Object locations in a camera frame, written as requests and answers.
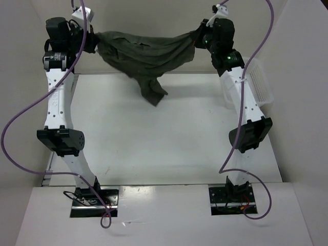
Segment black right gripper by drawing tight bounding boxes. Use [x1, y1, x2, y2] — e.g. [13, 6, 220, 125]
[190, 18, 218, 54]

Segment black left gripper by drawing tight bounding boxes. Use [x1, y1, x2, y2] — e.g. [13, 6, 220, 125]
[67, 22, 100, 54]

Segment dark green shorts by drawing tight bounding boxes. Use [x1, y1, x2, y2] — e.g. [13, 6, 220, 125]
[96, 31, 196, 106]

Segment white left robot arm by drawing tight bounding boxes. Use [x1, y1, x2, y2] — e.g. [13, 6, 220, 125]
[37, 17, 103, 205]

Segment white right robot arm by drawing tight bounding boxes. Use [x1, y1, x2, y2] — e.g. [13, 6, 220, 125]
[194, 18, 273, 201]

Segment white plastic basket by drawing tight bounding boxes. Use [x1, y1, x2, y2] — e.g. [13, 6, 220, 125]
[220, 58, 274, 110]

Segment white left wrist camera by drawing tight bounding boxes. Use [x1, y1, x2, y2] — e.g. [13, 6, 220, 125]
[71, 6, 94, 26]

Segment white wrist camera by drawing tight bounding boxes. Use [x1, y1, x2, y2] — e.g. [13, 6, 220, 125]
[71, 6, 94, 26]
[206, 4, 229, 27]

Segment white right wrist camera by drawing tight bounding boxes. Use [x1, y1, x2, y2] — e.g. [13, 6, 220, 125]
[206, 4, 229, 27]

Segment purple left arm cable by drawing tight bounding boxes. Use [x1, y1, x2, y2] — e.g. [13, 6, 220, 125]
[1, 0, 113, 229]

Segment aluminium table edge rail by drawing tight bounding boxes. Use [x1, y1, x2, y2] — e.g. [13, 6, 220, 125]
[40, 152, 54, 187]

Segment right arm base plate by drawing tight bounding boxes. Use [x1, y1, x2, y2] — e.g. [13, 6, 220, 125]
[208, 184, 258, 216]

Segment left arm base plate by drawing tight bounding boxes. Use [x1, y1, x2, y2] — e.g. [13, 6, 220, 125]
[63, 186, 119, 218]

